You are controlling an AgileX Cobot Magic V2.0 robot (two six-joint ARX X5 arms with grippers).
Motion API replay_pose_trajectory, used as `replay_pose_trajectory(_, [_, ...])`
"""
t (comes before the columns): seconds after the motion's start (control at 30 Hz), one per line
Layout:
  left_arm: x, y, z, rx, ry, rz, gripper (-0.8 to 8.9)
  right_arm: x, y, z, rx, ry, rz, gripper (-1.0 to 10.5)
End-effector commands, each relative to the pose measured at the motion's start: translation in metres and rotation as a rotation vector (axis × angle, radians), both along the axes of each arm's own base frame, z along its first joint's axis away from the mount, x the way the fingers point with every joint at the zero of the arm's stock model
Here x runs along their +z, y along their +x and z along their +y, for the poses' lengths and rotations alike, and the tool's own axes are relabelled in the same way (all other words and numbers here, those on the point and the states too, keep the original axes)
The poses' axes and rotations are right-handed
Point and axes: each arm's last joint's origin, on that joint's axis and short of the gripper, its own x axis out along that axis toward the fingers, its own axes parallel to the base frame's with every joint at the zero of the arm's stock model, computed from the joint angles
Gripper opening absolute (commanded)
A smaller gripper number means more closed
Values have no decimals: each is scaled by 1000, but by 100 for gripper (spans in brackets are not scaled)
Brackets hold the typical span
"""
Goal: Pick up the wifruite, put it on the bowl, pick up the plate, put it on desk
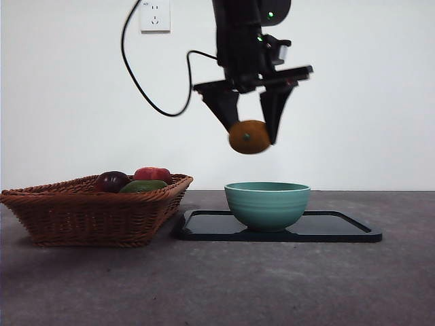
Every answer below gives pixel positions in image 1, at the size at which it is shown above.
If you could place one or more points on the white wall socket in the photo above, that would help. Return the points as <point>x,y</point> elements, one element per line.
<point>155,17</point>

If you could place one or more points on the dark purple round fruit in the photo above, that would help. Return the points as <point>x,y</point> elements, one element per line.
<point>110,180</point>

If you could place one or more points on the red apple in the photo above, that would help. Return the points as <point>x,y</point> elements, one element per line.
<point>153,174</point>

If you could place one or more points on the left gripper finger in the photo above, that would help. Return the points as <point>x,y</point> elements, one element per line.
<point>224,107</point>
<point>275,108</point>

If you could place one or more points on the brown kiwifruit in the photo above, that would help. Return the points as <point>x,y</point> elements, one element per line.
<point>251,141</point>

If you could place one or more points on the black rectangular tray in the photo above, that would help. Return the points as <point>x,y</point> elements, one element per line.
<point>210,227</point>

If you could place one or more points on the brown wicker basket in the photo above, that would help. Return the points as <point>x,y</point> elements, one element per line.
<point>85,220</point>

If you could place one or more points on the teal ribbed bowl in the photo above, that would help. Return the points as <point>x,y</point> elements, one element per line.
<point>266,210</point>

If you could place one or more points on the green avocado-like fruit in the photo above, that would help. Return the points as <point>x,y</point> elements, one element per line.
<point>144,186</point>

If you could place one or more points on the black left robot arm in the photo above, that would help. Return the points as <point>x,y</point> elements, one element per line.
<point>234,13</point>

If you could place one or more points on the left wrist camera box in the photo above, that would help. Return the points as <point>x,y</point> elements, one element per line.
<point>280,51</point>

